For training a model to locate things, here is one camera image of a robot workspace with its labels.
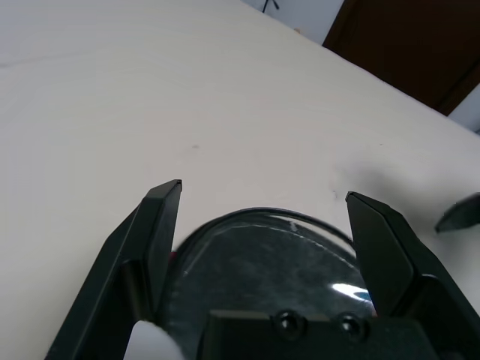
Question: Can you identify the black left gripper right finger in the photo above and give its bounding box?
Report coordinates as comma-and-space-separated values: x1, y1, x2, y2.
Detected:
344, 190, 480, 360

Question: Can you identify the black red paddle case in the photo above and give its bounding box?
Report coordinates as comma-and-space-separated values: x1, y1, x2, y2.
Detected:
169, 207, 377, 360

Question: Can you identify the brown wooden door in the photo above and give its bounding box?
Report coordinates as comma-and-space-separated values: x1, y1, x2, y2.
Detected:
322, 0, 480, 118

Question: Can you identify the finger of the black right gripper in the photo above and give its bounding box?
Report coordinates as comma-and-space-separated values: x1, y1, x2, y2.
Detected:
433, 192, 480, 234

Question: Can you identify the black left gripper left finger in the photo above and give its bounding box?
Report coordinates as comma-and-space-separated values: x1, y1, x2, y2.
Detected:
44, 178, 184, 360

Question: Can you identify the grey round sponge zipper pull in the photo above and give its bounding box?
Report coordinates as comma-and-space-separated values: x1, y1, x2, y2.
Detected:
124, 319, 182, 360

